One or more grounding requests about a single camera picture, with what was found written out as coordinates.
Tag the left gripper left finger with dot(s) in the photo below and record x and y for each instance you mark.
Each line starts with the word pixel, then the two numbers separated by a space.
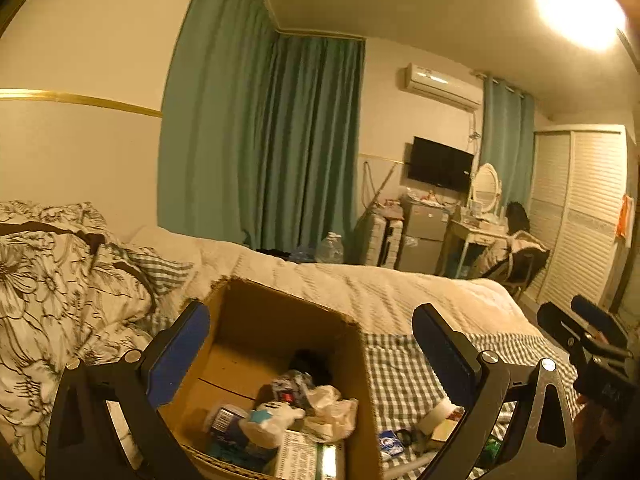
pixel 105 423

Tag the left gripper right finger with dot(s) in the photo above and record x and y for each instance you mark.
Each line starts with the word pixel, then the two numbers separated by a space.
pixel 539 442

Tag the white bear plush toy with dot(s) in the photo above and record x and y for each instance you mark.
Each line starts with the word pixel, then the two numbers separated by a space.
pixel 266 425

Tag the red white medicine box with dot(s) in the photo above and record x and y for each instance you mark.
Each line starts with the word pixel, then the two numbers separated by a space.
pixel 443 432

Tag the green snack wrapper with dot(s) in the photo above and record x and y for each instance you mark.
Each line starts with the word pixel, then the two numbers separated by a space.
pixel 489 453

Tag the checkered bed sheet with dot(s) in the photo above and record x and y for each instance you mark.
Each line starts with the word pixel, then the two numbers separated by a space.
pixel 404 388

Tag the blue white tissue pack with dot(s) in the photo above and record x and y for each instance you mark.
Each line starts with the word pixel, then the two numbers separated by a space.
pixel 393 443

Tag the chair with clothes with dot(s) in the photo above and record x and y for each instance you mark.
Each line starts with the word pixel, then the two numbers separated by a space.
pixel 515 261

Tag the cream fluffy blanket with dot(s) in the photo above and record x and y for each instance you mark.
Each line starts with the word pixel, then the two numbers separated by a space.
pixel 380 300

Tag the orange hanging cloth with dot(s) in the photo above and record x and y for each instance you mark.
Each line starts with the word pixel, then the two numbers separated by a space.
pixel 625 221

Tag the white dressing table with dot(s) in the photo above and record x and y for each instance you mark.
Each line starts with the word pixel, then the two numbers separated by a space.
pixel 458 231

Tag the floral pillow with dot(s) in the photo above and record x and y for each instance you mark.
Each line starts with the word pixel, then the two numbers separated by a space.
pixel 70 289

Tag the grey mini fridge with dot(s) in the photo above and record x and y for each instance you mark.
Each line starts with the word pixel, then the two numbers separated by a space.
pixel 424 231

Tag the white crate shelf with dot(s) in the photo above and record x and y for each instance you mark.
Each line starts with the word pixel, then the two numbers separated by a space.
pixel 382 232

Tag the white louvered wardrobe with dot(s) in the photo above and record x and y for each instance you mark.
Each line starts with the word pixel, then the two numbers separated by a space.
pixel 579 181

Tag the brown cardboard box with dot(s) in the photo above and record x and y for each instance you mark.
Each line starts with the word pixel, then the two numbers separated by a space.
pixel 254 332

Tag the oval vanity mirror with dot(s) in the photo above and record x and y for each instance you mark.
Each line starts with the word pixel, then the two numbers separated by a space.
pixel 486 190

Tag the clear water jug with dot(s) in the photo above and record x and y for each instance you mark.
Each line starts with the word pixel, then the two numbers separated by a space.
pixel 330 250

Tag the green curtain right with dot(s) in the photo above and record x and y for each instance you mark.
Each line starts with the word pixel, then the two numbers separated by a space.
pixel 508 138

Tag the green curtain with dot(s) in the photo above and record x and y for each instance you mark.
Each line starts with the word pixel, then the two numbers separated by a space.
pixel 508 138
pixel 259 136

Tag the white air conditioner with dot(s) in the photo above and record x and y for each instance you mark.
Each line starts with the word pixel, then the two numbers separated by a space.
pixel 443 88

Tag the green curtain left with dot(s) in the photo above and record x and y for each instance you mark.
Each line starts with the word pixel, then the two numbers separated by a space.
pixel 259 136

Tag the ceiling lamp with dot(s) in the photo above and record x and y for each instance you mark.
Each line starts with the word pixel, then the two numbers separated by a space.
pixel 593 25

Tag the black wall television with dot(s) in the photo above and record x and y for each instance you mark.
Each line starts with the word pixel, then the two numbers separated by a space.
pixel 440 164

